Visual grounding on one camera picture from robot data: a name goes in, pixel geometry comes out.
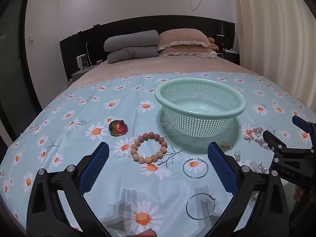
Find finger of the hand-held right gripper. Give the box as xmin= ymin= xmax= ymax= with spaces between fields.
xmin=263 ymin=130 xmax=316 ymax=157
xmin=292 ymin=115 xmax=316 ymax=139

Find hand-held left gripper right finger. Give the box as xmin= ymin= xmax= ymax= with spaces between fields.
xmin=207 ymin=142 xmax=289 ymax=237

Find person's right hand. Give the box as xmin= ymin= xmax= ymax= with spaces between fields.
xmin=294 ymin=186 xmax=307 ymax=203

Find grey nightstand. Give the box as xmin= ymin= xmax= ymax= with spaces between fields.
xmin=71 ymin=64 xmax=99 ymax=82

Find black nightstand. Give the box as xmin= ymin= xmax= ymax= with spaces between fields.
xmin=223 ymin=52 xmax=240 ymax=66

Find blue daisy print cloth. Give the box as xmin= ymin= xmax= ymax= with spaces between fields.
xmin=0 ymin=71 xmax=316 ymax=237

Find brown wooden bead bracelet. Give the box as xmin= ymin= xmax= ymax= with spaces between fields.
xmin=130 ymin=133 xmax=168 ymax=164

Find beige bed cover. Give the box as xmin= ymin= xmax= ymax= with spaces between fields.
xmin=67 ymin=54 xmax=267 ymax=89

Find folded grey duvet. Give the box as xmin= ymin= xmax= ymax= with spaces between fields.
xmin=107 ymin=46 xmax=160 ymax=64
xmin=104 ymin=30 xmax=159 ymax=52

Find pink bead pearl bracelet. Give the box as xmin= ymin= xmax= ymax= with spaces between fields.
xmin=244 ymin=127 xmax=268 ymax=151

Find large silver hoop earring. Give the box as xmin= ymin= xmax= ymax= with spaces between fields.
xmin=183 ymin=158 xmax=209 ymax=178
xmin=186 ymin=193 xmax=216 ymax=221

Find iridescent rainbow stone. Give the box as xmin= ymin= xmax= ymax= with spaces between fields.
xmin=109 ymin=120 xmax=128 ymax=137

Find cream curtain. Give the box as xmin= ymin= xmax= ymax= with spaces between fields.
xmin=232 ymin=0 xmax=316 ymax=124

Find black headboard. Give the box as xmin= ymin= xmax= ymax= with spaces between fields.
xmin=59 ymin=15 xmax=235 ymax=82

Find dark frosted glass door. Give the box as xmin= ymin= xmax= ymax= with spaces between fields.
xmin=0 ymin=0 xmax=42 ymax=134

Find green plastic mesh basket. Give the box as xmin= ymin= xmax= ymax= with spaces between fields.
xmin=154 ymin=78 xmax=246 ymax=147

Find white headphones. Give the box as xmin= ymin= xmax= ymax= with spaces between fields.
xmin=199 ymin=51 xmax=224 ymax=59

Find white charger cable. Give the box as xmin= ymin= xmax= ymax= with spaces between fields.
xmin=85 ymin=42 xmax=93 ymax=66

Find brown teddy bear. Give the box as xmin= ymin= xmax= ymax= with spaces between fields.
xmin=207 ymin=37 xmax=219 ymax=51

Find person's left hand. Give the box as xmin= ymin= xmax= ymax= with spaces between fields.
xmin=134 ymin=229 xmax=158 ymax=237

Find pink frilled pillow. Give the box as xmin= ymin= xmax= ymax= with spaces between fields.
xmin=157 ymin=29 xmax=211 ymax=51
xmin=158 ymin=45 xmax=215 ymax=56

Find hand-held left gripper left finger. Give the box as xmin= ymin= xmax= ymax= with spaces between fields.
xmin=26 ymin=142 xmax=111 ymax=237

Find white space heater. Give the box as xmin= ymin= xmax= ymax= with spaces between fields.
xmin=76 ymin=54 xmax=90 ymax=71

